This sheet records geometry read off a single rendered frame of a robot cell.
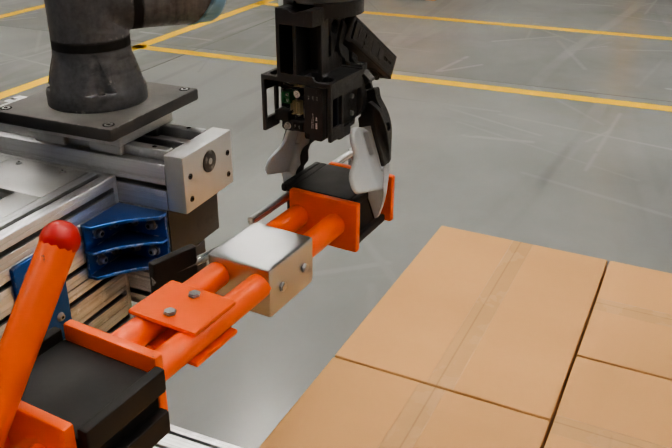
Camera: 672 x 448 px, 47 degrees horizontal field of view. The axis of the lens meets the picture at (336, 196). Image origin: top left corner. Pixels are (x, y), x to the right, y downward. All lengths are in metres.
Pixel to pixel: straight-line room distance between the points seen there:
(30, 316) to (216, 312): 0.16
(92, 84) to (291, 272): 0.63
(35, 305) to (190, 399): 1.80
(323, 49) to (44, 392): 0.35
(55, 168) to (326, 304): 1.51
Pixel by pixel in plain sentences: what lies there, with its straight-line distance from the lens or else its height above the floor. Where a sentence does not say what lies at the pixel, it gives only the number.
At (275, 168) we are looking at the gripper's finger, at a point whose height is 1.12.
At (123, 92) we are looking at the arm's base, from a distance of 1.21.
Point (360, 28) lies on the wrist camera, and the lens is 0.72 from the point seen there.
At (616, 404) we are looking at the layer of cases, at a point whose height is 0.54.
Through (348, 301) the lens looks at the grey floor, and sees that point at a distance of 2.63.
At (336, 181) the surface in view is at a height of 1.10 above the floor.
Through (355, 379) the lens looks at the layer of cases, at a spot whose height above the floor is 0.54.
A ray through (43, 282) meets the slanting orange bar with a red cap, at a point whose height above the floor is 1.18.
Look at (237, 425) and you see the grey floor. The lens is 2.16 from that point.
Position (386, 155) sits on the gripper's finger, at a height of 1.14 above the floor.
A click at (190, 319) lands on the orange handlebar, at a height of 1.09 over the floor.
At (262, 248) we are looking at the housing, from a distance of 0.66.
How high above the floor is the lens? 1.40
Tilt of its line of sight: 24 degrees down
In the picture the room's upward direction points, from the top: straight up
